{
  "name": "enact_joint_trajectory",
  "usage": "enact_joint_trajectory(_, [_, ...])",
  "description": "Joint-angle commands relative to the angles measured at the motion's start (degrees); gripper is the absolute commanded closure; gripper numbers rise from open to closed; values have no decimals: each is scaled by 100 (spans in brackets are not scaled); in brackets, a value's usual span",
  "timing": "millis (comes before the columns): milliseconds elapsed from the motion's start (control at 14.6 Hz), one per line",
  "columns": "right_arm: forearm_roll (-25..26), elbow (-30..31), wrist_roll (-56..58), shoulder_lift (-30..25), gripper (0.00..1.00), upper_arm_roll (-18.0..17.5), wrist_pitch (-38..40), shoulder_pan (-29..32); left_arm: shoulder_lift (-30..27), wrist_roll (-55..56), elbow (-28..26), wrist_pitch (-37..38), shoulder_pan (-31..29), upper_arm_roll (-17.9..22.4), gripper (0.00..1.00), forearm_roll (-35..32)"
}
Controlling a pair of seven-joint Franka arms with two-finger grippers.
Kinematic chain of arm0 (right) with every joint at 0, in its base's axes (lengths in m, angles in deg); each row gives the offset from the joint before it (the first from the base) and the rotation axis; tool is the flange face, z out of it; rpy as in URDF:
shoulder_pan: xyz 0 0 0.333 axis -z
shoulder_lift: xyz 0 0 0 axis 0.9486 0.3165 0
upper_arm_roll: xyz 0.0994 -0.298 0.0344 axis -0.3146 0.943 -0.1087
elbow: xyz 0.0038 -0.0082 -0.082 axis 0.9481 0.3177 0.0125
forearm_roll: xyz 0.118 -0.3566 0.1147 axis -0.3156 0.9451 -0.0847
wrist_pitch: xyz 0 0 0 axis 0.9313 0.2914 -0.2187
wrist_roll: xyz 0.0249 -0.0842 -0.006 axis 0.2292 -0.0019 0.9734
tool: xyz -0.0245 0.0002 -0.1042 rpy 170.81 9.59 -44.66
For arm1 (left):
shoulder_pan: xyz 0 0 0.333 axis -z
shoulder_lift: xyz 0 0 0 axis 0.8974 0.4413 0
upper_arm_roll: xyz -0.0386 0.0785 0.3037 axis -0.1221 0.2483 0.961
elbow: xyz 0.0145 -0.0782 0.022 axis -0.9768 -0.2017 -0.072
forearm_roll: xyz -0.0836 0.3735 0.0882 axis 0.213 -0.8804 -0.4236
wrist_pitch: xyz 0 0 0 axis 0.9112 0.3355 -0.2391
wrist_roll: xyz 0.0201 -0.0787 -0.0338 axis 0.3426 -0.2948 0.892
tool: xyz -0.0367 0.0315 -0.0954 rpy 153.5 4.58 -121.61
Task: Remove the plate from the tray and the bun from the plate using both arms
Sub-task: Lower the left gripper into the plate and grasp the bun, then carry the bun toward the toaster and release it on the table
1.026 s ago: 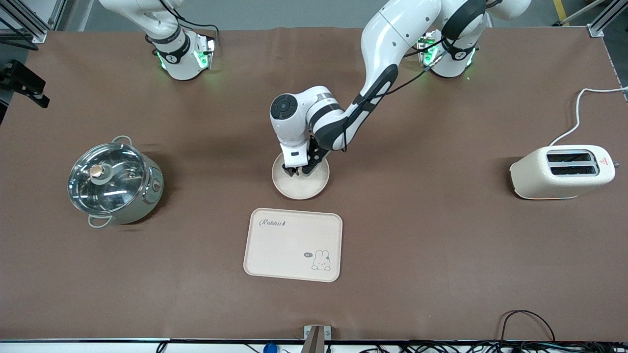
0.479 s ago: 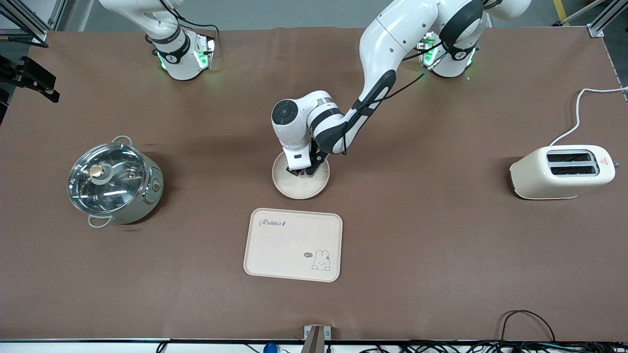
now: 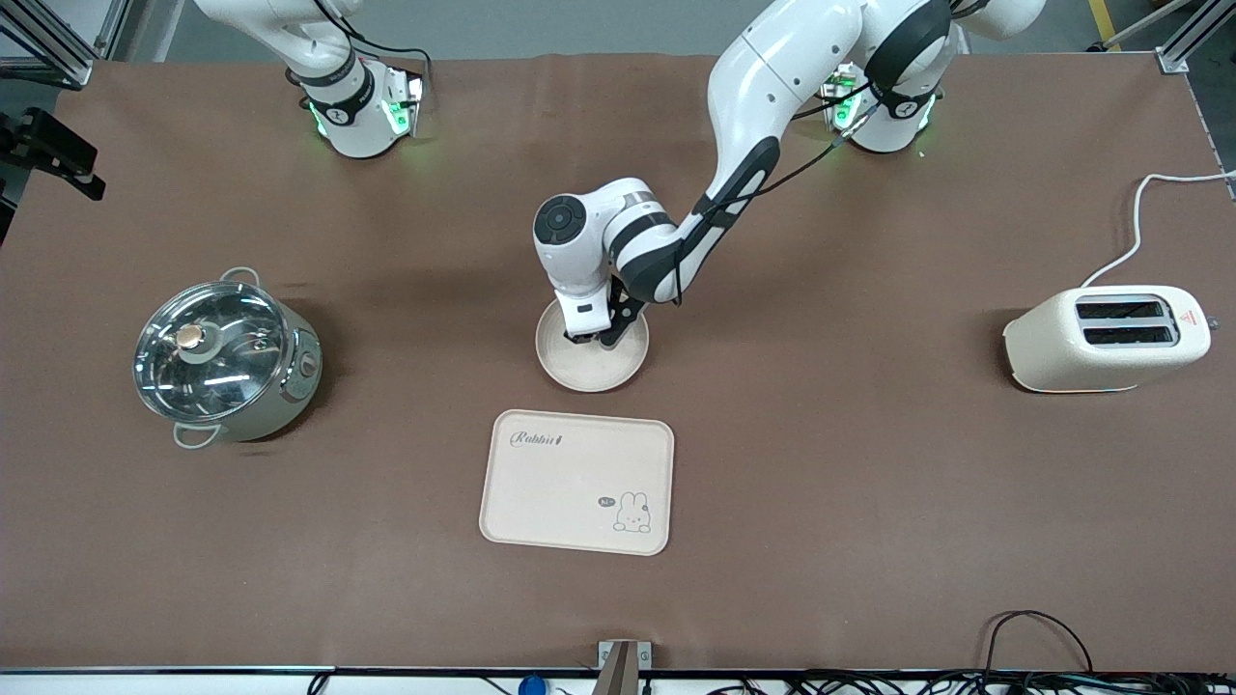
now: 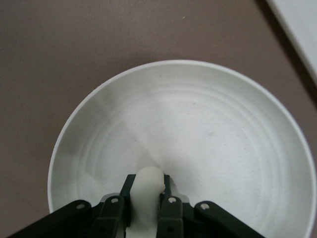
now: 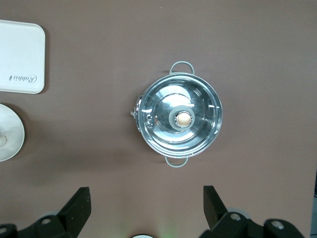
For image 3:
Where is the metal arm base bracket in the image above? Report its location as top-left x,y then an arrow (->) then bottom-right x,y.
821,62 -> 862,132
384,69 -> 426,138

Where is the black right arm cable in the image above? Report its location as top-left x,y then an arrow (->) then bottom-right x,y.
311,0 -> 433,84

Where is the white toaster power cable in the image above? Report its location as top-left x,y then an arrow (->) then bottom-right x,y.
1080,171 -> 1236,289

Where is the beige rabbit print tray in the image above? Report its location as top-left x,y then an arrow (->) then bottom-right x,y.
479,409 -> 675,558

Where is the brown table cover mat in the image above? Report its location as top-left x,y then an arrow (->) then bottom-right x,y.
0,48 -> 1236,675

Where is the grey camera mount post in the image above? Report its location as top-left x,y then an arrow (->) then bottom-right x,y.
591,644 -> 640,695

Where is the cream two-slot toaster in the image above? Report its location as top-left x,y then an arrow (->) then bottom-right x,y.
1002,285 -> 1220,395

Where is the black cable bundle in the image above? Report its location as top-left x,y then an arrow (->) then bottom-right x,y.
710,670 -> 1236,695

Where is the black looped cable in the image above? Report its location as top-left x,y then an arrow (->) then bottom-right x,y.
983,609 -> 1095,677

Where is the steel pot with glass lid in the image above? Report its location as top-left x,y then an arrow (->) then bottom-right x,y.
135,267 -> 324,451

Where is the aluminium frame profile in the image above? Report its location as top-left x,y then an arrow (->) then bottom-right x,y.
1157,0 -> 1236,76
0,0 -> 132,94

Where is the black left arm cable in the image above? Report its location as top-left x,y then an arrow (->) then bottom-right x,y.
672,81 -> 876,308

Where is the beige slanted rod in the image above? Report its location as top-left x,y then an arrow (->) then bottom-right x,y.
1101,0 -> 1194,51

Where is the beige round plate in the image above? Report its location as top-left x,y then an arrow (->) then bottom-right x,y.
536,295 -> 651,394

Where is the glass pot lid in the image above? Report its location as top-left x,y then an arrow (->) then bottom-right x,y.
133,282 -> 291,422

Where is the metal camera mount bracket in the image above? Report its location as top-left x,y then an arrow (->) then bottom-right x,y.
598,640 -> 653,673

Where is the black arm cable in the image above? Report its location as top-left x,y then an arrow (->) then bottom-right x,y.
672,81 -> 876,308
311,0 -> 433,84

